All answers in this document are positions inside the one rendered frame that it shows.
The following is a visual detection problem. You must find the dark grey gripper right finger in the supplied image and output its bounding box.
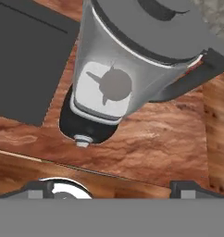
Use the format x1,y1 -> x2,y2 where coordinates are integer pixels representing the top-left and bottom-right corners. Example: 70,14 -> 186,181
168,180 -> 224,200

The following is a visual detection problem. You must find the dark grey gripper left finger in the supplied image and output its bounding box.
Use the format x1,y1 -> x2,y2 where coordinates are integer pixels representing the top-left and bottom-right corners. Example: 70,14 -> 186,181
0,180 -> 56,200

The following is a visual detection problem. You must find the white blender knob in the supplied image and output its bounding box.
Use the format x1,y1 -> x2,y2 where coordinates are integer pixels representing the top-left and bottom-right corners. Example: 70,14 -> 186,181
73,133 -> 94,148

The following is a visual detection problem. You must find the clear jar blender black base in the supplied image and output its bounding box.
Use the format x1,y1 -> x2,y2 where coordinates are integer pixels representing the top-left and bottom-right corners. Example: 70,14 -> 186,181
58,0 -> 224,148

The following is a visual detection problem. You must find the dark grey blender lid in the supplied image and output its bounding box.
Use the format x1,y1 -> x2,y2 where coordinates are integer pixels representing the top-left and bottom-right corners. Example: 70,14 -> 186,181
89,0 -> 224,67

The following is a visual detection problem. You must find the white round plate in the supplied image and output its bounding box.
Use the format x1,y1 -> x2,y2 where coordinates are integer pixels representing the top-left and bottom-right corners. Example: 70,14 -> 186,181
39,177 -> 93,200

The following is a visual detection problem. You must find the dark grey hob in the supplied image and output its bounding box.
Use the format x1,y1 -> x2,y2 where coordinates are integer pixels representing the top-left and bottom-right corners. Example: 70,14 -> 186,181
0,0 -> 81,128

